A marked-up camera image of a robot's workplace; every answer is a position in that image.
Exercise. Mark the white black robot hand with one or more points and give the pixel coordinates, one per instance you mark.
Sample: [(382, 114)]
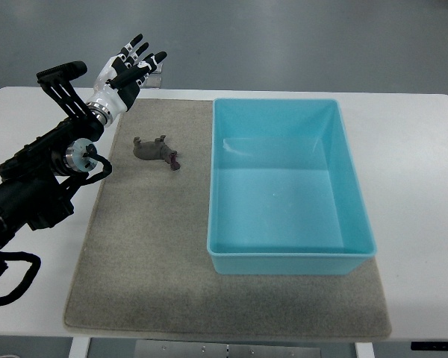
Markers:
[(121, 79)]

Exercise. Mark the brown toy hippo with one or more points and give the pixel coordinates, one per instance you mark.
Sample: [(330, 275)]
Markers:
[(156, 150)]

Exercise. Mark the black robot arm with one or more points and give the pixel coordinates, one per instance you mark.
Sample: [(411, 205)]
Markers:
[(39, 181)]

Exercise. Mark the blue plastic box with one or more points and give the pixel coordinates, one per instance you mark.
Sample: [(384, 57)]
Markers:
[(284, 194)]

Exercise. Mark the lower clear floor plate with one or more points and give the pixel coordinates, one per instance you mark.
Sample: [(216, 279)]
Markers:
[(152, 82)]

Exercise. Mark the grey felt mat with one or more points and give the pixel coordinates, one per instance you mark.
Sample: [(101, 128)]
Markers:
[(145, 269)]

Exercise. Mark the grey metal table crossbar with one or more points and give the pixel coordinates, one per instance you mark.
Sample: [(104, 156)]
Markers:
[(153, 348)]

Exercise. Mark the white left table leg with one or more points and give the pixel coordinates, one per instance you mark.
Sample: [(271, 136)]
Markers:
[(79, 347)]

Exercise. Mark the white table leg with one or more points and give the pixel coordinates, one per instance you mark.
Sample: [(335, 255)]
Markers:
[(364, 350), (79, 347)]

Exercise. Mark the white right table leg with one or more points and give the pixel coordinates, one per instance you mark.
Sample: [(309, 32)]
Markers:
[(364, 350)]

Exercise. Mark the black table control panel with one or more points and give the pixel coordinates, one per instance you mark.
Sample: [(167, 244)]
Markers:
[(429, 346)]

